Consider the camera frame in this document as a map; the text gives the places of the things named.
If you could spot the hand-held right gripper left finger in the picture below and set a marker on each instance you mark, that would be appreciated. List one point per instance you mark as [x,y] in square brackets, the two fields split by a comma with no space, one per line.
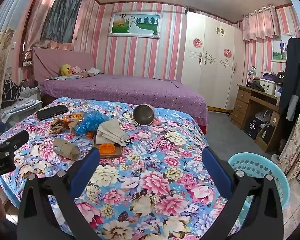
[86,172]

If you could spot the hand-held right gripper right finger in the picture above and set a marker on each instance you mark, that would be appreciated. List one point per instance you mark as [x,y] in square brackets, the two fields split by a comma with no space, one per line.
[216,170]

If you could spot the beige snack packet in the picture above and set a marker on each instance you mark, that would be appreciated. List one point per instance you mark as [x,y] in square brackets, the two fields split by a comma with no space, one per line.
[66,149]

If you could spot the orange lid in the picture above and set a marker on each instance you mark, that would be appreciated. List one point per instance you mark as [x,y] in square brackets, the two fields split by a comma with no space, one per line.
[107,148]

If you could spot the blue plastic bag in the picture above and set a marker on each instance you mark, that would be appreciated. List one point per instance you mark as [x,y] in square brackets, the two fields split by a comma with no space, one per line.
[91,121]

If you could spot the orange snack packet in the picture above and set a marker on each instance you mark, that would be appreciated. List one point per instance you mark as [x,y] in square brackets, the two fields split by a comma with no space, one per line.
[73,117]

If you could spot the light blue plastic basket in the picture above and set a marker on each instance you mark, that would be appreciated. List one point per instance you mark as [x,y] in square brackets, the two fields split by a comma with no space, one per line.
[277,177]

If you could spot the polka dot cushion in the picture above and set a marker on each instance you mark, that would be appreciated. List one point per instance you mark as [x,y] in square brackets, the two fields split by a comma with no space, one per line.
[20,107]

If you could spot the wooden board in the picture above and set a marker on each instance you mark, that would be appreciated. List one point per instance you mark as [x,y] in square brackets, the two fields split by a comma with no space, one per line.
[117,152]

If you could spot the dark patterned bag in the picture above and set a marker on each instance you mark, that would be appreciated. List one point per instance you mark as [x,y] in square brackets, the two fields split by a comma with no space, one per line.
[11,93]

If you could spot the beige sock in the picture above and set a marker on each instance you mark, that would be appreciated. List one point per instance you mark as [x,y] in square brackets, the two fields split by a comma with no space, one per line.
[58,126]
[75,126]

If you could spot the grey cloth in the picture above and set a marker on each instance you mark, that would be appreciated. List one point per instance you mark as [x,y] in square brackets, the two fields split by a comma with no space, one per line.
[111,131]

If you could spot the black phone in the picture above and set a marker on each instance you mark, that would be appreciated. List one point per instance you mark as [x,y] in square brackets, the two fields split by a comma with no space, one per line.
[52,112]

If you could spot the black box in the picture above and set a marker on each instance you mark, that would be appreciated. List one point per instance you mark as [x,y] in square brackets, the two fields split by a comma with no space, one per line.
[251,127]

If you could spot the cardboard box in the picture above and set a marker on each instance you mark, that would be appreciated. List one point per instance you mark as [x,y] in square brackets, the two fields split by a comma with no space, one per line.
[266,135]

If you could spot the white fan base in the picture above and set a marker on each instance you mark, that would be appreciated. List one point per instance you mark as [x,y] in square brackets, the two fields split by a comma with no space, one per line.
[276,158]

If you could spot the beige floral curtain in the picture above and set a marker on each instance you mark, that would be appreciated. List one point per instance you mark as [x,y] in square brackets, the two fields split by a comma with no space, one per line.
[0,67]

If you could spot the wooden desk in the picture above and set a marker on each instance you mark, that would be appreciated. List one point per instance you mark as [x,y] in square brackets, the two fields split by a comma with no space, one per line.
[242,105]

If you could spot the pink steel mug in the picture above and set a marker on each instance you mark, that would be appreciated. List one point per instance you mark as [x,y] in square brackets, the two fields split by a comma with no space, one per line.
[143,115]

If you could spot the yellow duck plush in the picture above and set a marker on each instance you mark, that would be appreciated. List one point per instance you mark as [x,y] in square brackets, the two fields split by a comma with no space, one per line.
[66,70]

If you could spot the pink headboard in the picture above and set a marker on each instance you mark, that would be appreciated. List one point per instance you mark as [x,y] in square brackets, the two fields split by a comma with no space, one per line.
[55,60]

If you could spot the bed with purple sheet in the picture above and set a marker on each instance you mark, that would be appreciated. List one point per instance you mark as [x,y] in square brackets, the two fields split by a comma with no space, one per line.
[130,90]

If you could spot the white wardrobe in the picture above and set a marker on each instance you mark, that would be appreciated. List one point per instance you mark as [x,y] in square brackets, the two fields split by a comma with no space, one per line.
[212,75]

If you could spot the white storage box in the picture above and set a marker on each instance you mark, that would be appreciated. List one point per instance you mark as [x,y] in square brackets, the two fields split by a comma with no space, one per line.
[267,86]

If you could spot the pink plush toy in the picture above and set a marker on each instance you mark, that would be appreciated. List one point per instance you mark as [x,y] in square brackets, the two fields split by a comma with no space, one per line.
[77,70]

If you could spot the crumpled clothes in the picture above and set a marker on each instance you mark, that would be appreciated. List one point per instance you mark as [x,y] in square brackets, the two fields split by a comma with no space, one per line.
[92,72]

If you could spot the desk lamp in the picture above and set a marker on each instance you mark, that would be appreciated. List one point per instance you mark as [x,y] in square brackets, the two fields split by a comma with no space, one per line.
[251,73]

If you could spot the red round wardrobe sticker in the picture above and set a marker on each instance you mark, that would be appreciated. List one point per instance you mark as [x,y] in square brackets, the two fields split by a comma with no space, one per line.
[197,42]
[227,52]

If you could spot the pink window curtain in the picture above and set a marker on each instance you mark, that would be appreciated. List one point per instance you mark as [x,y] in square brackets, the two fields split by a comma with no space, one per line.
[37,17]

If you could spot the dark hanging coat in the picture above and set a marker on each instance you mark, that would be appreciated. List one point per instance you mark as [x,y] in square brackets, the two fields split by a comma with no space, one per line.
[293,75]

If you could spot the grey window curtain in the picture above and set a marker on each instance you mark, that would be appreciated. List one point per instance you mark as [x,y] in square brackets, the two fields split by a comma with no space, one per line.
[62,12]

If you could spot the pink curtain valance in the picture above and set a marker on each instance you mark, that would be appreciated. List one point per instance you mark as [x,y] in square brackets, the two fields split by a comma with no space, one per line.
[261,22]

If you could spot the couple wall poster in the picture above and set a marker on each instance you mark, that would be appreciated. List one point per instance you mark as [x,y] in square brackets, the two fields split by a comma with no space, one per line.
[278,50]

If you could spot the wedding wall poster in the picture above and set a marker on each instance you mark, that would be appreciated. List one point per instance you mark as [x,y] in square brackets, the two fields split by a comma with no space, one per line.
[135,25]

